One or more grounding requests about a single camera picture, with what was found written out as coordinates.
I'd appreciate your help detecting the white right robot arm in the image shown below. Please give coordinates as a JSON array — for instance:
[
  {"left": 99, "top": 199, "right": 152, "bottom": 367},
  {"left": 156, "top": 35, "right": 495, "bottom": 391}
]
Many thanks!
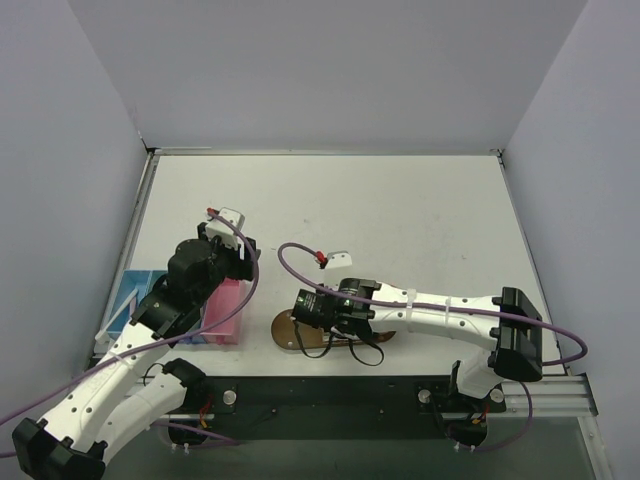
[{"left": 292, "top": 278, "right": 543, "bottom": 399}]

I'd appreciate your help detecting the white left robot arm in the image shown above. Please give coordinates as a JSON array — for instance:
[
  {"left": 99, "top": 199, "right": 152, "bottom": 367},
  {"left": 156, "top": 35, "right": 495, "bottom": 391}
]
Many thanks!
[{"left": 12, "top": 209, "right": 258, "bottom": 479}]

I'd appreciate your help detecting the oval wooden tray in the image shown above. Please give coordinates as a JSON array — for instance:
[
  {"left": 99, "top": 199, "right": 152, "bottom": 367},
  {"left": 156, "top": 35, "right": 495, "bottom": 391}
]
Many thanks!
[{"left": 270, "top": 308, "right": 399, "bottom": 351}]

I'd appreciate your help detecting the white toothbrush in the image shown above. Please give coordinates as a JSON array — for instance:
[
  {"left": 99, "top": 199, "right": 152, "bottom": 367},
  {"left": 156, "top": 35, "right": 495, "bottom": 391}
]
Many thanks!
[{"left": 94, "top": 288, "right": 138, "bottom": 344}]

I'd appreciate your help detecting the pink plastic bin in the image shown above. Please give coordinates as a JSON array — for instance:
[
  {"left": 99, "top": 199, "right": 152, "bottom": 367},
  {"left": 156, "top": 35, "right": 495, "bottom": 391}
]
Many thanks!
[{"left": 202, "top": 279, "right": 246, "bottom": 345}]

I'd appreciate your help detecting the light blue plastic bin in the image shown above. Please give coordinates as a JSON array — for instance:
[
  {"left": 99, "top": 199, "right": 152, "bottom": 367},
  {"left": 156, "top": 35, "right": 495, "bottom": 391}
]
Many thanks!
[{"left": 105, "top": 270, "right": 166, "bottom": 340}]

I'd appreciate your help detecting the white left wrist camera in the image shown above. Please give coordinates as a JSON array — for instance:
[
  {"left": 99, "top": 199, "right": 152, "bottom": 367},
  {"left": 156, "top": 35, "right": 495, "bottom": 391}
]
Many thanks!
[{"left": 204, "top": 207, "right": 245, "bottom": 250}]

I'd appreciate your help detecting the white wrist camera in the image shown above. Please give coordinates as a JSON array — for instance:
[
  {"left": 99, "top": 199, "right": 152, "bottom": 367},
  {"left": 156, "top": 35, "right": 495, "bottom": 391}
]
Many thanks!
[
  {"left": 315, "top": 250, "right": 353, "bottom": 290},
  {"left": 204, "top": 207, "right": 245, "bottom": 250}
]

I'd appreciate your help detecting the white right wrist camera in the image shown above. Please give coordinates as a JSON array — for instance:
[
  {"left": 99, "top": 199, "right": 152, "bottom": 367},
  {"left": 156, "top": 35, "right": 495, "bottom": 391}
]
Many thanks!
[{"left": 315, "top": 250, "right": 353, "bottom": 290}]

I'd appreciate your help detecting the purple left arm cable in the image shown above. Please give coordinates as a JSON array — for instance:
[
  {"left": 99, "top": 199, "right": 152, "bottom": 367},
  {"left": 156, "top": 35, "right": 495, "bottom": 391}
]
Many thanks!
[{"left": 0, "top": 214, "right": 261, "bottom": 459}]

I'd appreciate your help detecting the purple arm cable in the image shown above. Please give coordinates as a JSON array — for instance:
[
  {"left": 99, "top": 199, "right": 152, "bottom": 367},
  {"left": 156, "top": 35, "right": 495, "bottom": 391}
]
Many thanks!
[
  {"left": 277, "top": 243, "right": 589, "bottom": 454},
  {"left": 0, "top": 214, "right": 261, "bottom": 459}
]

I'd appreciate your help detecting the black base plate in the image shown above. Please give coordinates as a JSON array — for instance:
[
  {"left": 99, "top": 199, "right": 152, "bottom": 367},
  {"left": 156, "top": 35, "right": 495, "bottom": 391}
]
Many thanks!
[{"left": 168, "top": 375, "right": 506, "bottom": 441}]

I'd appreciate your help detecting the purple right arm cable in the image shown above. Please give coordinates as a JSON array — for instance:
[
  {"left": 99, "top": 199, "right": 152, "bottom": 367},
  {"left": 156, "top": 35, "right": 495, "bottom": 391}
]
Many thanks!
[{"left": 277, "top": 243, "right": 589, "bottom": 454}]

